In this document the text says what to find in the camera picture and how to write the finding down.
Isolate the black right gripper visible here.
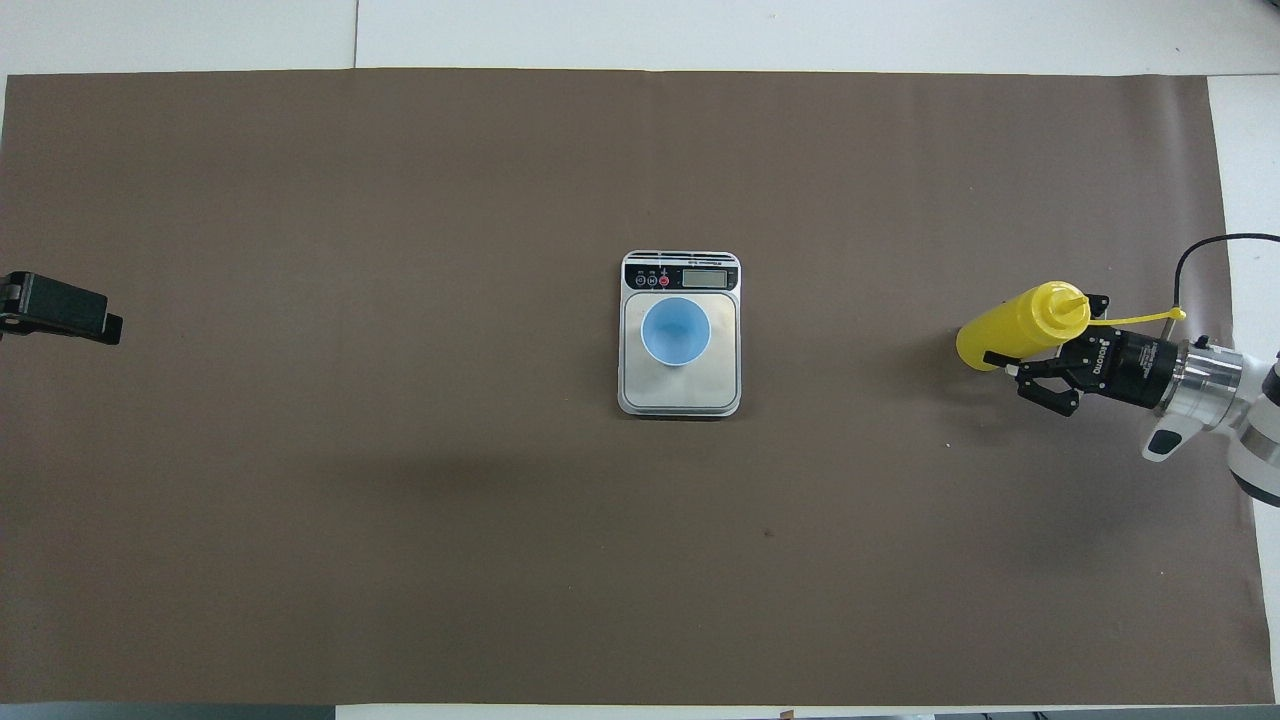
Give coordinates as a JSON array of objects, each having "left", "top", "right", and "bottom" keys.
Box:
[{"left": 984, "top": 293, "right": 1183, "bottom": 418}]

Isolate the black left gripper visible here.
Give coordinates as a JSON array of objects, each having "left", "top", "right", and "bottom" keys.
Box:
[{"left": 0, "top": 271, "right": 125, "bottom": 347}]

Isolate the yellow squeeze bottle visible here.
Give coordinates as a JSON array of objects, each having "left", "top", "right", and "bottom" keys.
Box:
[{"left": 955, "top": 281, "right": 1188, "bottom": 373}]

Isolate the light blue cup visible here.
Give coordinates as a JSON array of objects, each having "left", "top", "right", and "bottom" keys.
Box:
[{"left": 640, "top": 296, "right": 713, "bottom": 368}]

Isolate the silver digital kitchen scale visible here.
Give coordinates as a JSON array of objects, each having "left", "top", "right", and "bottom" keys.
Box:
[{"left": 617, "top": 249, "right": 743, "bottom": 418}]

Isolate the brown table mat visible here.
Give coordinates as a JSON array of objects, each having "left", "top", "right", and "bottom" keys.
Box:
[{"left": 0, "top": 68, "right": 1263, "bottom": 706}]

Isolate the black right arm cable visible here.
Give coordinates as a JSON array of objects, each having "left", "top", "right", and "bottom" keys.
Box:
[{"left": 1174, "top": 232, "right": 1280, "bottom": 347}]

